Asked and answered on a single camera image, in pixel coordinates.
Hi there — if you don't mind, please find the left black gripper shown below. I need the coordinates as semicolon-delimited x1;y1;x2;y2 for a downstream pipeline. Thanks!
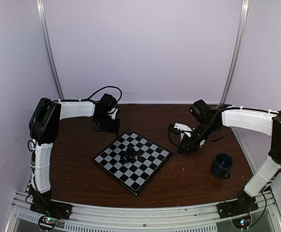
96;113;121;133

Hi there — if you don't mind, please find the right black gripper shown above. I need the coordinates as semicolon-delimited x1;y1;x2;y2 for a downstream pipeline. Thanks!
178;121;218;154

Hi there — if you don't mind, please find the black grey chessboard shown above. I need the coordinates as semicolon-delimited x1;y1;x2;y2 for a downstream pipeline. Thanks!
92;129;172;196

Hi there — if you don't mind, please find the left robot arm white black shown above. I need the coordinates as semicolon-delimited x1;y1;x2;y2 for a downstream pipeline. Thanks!
29;94;120;215

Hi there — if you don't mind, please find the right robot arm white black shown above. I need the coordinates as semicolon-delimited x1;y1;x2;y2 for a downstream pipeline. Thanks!
169;100;281;214

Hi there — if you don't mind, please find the pile of black chess pieces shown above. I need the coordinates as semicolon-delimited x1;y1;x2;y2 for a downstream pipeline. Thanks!
120;147;141;164

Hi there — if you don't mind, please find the dark blue mug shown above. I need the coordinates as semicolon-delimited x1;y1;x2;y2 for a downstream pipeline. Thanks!
210;153;233;179

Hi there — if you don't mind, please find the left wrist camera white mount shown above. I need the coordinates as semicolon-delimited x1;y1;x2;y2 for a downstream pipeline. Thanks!
108;107;119;120

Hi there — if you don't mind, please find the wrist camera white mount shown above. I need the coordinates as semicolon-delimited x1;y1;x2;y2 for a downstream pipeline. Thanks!
168;123;194;140
108;107;119;120

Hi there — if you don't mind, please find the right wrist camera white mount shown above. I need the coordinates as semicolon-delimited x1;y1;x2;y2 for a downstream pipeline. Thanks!
168;123;194;140

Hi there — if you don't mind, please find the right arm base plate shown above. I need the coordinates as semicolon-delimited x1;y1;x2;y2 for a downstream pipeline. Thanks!
216;200;259;219

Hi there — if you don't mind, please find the aluminium front rail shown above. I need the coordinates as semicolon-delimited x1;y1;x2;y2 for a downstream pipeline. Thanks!
5;186;281;232

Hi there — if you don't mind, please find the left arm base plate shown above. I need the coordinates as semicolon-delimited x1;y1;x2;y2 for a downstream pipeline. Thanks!
30;201;72;219

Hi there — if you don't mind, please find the left aluminium frame post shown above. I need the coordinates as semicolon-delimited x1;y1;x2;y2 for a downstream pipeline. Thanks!
36;0;64;99

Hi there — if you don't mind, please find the aluminium frame post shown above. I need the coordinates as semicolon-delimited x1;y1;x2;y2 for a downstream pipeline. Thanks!
220;0;250;104
36;0;64;99

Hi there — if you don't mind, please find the right aluminium frame post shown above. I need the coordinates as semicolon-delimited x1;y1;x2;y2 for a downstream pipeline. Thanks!
220;0;250;104

